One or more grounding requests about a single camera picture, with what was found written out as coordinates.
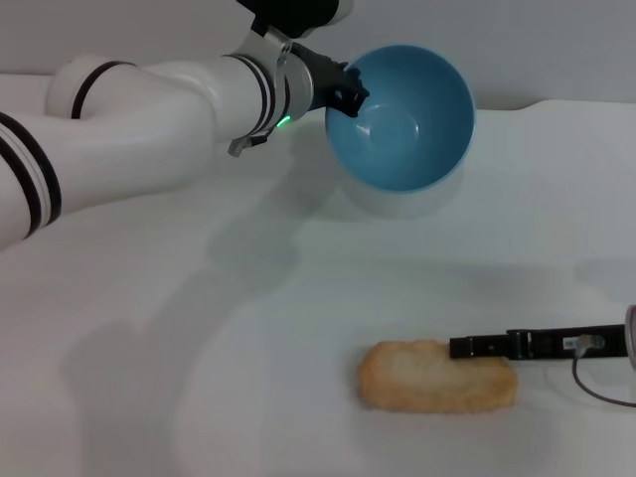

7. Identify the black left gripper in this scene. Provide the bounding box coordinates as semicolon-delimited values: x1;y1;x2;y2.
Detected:
291;42;372;119

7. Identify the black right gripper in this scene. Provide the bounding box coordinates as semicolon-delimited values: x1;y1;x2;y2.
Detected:
448;324;629;365

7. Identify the orange striped bread loaf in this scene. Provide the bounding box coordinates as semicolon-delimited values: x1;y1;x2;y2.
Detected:
357;338;519;416

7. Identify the blue bowl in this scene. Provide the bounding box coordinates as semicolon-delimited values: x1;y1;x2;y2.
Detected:
324;45;476;221

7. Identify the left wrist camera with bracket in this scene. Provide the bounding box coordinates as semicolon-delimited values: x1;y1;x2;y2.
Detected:
232;0;355;67

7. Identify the right wrist cable with connector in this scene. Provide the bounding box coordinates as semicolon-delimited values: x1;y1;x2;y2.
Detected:
569;335;636;406

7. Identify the wrist cable with connector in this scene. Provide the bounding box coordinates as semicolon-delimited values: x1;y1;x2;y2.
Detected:
227;123;273;158
569;335;636;406

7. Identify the left wrist cable with connector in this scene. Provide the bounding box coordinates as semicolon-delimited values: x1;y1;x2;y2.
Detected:
227;123;273;158

